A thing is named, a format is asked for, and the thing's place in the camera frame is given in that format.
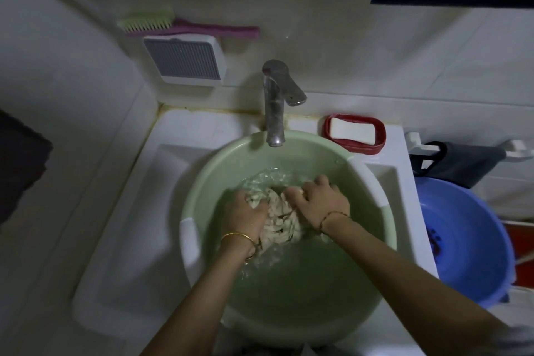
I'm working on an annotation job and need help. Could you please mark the person's right hand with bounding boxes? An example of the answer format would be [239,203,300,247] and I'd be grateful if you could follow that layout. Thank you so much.
[285,174,351,235]

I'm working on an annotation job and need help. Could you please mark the person's left hand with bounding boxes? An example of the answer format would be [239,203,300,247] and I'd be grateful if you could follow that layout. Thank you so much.
[219,189,270,260]

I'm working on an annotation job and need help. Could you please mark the cream leaf-patterned clothes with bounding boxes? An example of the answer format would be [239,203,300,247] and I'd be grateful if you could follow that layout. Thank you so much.
[244,186,303,269]

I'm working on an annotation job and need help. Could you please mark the light green plastic basin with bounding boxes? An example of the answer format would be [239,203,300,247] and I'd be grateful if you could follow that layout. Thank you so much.
[179,130,397,348]

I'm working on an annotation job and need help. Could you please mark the white soap bar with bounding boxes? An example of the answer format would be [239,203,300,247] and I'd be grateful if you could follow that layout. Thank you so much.
[329,118,377,146]

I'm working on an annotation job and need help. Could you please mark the red soap dish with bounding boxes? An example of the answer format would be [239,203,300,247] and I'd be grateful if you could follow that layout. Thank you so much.
[322,113,388,156]

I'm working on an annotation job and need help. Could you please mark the metal faucet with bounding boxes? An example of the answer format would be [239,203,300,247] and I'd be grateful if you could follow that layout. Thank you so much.
[261,59,308,148]

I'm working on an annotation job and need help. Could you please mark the person's right forearm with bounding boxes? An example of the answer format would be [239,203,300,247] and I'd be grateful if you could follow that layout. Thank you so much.
[321,214,510,356]

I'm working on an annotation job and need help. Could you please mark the person's left forearm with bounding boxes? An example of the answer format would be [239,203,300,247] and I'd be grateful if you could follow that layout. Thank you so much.
[140,236,258,356]

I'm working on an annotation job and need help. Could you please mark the person's grey patterned shirt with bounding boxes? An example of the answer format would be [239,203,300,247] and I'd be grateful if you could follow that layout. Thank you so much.
[229,324,534,356]

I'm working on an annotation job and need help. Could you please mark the gold bangle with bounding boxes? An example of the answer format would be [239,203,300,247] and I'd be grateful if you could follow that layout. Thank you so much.
[220,233,258,263]

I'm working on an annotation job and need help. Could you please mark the white ceramic sink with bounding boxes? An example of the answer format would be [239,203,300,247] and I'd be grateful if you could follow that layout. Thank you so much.
[71,107,439,356]

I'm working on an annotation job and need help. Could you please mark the dark grey cloth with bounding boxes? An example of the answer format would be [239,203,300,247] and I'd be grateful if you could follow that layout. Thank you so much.
[411,141,507,190]

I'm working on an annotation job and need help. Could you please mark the blue plastic basin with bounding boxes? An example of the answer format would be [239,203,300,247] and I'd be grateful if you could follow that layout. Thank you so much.
[415,177,517,310]

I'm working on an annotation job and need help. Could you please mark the green and pink scrub brush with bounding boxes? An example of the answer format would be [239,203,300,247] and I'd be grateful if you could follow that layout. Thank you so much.
[116,7,261,39]

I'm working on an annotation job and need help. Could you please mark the red bucket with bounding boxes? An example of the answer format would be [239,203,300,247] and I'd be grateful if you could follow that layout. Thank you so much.
[502,220,534,290]

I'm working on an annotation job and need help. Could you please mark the dark purple towel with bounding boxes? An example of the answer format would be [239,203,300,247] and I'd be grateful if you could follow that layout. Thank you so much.
[0,109,54,225]

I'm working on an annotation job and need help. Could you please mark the thin cord bracelet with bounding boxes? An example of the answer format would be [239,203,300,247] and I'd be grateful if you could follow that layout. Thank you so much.
[319,211,350,232]

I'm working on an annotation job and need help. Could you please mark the white wall box grey ribbed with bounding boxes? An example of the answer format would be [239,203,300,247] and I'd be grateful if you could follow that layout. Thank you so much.
[141,33,228,86]

